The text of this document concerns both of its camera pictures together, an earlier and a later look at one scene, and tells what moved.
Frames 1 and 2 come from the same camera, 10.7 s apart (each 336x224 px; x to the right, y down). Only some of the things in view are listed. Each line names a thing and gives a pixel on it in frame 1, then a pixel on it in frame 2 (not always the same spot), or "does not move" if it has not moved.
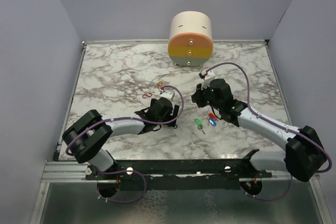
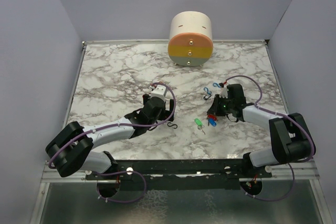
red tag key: x=212 y=115 does not move
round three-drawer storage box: x=190 y=40 does not move
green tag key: x=200 y=125 does not move
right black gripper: x=197 y=96 → x=214 y=109
